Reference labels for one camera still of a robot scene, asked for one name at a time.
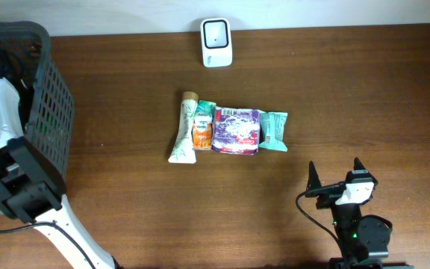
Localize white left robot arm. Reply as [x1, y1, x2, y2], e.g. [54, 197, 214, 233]
[0, 49, 119, 268]

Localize white tube with tan cap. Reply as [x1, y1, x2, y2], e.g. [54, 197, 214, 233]
[168, 91, 199, 164]

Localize purple tissue pack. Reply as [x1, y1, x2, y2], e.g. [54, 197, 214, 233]
[211, 106, 261, 155]

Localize dark grey plastic basket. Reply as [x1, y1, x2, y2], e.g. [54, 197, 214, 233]
[0, 22, 75, 214]

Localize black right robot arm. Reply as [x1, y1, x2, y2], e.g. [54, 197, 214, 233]
[296, 158, 411, 269]

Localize white barcode scanner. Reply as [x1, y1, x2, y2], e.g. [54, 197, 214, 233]
[200, 18, 233, 68]

